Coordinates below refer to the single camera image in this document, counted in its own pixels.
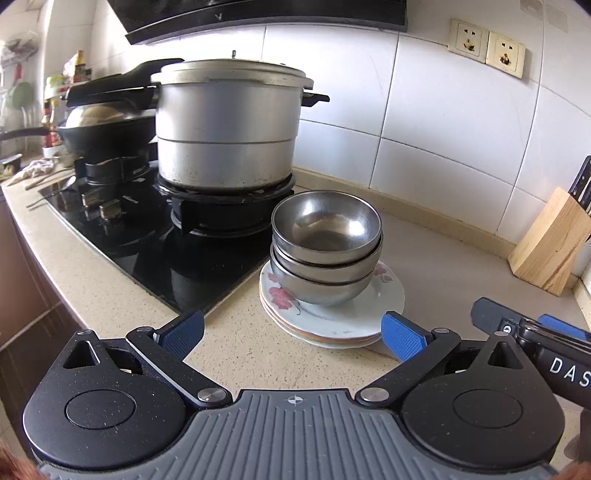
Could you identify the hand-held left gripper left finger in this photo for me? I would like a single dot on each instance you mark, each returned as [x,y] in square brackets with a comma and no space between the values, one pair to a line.
[184,330]

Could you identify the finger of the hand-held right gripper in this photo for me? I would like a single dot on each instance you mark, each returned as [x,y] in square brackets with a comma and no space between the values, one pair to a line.
[568,328]
[489,314]

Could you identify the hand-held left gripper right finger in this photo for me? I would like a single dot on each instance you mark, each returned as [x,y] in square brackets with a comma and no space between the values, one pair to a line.
[401,339]

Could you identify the white floral plate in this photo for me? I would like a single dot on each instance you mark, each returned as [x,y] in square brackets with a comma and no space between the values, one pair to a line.
[351,314]

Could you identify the plain white plate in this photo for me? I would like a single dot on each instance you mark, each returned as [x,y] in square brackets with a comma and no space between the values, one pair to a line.
[337,345]

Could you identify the orange rimmed plate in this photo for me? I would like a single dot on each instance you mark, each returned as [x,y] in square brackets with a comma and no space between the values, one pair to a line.
[332,340]

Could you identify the stainless steel bowl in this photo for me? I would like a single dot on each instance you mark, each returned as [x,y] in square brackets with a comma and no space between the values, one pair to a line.
[323,266]
[318,290]
[323,226]

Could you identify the wooden knife block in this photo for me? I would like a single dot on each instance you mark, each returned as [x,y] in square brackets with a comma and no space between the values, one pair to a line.
[549,244]

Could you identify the black glass gas stove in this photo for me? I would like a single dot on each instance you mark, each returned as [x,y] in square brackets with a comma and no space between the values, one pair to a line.
[138,249]

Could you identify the brown base cabinet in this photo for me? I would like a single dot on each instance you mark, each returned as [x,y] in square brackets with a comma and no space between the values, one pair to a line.
[27,300]

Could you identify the metal spoon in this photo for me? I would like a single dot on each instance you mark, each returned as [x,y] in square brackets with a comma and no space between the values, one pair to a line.
[55,194]

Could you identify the aluminium pressure cooker pot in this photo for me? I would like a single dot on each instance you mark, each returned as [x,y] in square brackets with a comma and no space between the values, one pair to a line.
[221,138]

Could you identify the wooden chopstick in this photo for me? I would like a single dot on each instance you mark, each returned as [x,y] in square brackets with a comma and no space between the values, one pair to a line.
[46,179]

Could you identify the black wok with lid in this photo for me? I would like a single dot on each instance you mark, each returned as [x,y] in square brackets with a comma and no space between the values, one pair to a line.
[106,136]

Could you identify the crumpled white cloth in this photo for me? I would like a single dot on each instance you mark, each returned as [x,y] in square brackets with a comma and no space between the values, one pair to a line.
[37,168]

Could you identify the dark sauce bottle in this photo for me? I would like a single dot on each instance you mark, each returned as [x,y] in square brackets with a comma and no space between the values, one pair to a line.
[51,124]

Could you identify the group of seasoning bottles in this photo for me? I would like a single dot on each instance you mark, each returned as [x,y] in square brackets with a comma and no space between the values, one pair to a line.
[74,67]

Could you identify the black range hood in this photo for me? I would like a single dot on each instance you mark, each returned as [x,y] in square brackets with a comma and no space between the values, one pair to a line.
[258,18]

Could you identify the beige wall socket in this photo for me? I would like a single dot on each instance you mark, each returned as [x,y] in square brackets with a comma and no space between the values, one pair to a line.
[468,40]
[505,54]

